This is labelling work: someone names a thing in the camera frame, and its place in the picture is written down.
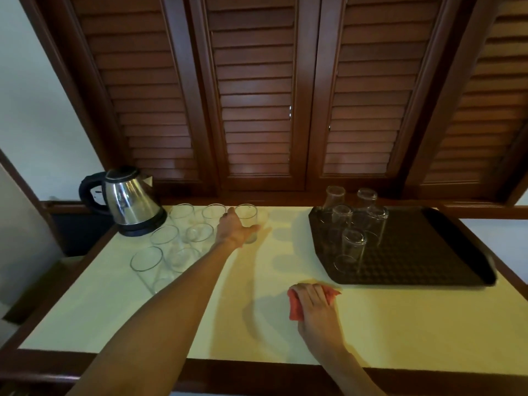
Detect brown wooden wall rail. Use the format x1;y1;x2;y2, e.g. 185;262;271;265
441;203;528;221

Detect brown louvered wooden shutter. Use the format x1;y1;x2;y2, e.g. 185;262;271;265
306;0;465;191
39;0;219;196
188;0;322;193
403;0;528;201

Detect group of clear glasses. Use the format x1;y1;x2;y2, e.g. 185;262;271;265
129;202;228;295

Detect steel electric kettle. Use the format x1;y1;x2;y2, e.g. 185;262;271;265
117;209;168;238
78;165;168;238

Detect person's right hand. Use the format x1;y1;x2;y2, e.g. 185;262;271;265
288;283;347;359

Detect person's left hand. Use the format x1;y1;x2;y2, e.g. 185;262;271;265
214;207;261;250

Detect dark brown textured tray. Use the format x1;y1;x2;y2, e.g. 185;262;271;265
308;205;498;288

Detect person's left forearm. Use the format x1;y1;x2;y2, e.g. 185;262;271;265
65;241;239;396

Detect red cloth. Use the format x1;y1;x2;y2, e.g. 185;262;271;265
287;282;343;322

